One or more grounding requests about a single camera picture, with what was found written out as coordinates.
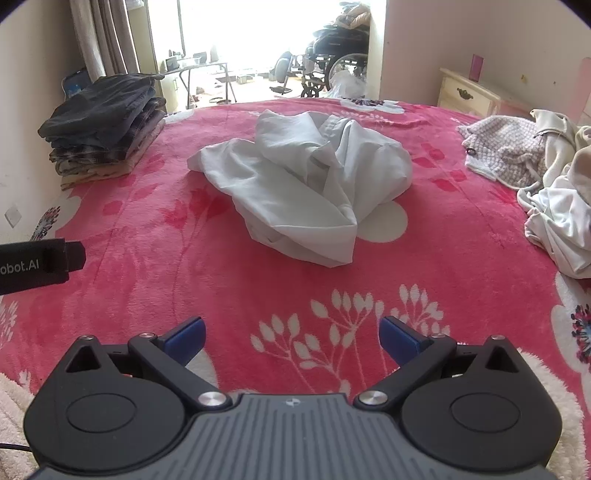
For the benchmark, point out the cream nightstand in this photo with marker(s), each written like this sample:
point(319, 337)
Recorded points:
point(466, 94)

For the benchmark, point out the white wall socket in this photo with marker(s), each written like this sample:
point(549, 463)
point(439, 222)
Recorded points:
point(12, 217)

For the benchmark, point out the white shirt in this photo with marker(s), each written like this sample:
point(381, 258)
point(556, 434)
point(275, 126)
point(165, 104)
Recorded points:
point(286, 198)

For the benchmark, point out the white plastic bag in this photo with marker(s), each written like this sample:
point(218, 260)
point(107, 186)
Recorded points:
point(346, 83)

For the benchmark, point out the dark box with blue label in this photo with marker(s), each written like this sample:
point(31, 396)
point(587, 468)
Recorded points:
point(76, 84)

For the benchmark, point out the folding table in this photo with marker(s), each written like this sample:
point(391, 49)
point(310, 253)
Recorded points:
point(198, 67)

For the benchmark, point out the grey curtain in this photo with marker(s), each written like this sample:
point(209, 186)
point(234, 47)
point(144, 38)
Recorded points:
point(104, 37)

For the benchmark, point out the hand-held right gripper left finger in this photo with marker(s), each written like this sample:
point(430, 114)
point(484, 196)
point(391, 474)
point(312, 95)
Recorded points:
point(187, 339)

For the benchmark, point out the person's fluffy white robe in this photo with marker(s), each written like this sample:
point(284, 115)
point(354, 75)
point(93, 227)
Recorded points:
point(11, 415)

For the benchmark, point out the black leg rest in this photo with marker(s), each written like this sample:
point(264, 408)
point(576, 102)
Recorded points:
point(282, 67)

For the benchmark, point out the stack of folded clothes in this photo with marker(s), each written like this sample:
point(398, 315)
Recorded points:
point(101, 124)

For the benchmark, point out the pink floral blanket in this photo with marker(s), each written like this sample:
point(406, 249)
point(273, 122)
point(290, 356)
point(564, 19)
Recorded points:
point(138, 286)

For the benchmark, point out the black wheelchair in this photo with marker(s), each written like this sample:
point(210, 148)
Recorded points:
point(332, 46)

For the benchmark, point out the cream hooded garment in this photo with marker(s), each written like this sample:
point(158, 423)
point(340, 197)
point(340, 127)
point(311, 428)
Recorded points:
point(561, 138)

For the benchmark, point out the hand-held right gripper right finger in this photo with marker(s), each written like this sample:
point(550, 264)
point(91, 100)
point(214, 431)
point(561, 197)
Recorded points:
point(397, 341)

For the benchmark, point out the beige padded coat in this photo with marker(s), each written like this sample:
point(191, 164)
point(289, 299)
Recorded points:
point(353, 16)

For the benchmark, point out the pink cup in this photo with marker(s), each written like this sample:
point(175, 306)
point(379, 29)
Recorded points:
point(477, 67)

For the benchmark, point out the white crumpled garment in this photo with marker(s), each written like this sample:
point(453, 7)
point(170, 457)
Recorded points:
point(563, 221)

